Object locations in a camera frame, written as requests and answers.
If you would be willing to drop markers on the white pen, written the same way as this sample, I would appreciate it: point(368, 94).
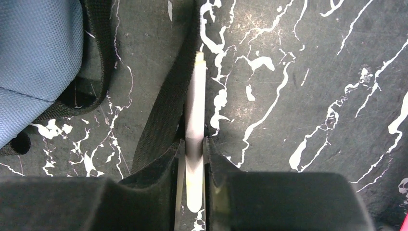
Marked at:
point(194, 134)

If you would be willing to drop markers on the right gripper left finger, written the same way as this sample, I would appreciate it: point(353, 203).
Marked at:
point(144, 201)

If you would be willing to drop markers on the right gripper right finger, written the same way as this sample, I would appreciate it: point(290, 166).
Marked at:
point(237, 200)

